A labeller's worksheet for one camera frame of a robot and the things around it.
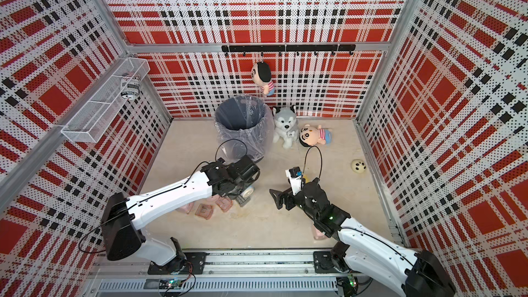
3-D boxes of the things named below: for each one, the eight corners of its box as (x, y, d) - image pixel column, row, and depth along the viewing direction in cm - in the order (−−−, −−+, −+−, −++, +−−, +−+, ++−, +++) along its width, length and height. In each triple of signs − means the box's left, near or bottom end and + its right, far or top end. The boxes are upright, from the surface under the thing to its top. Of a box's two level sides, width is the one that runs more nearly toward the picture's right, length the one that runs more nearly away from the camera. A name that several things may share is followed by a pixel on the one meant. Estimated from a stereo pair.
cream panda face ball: (353, 173, 100) (355, 168, 96) (350, 164, 103) (352, 159, 100) (364, 173, 100) (367, 168, 96) (361, 164, 103) (364, 159, 100)
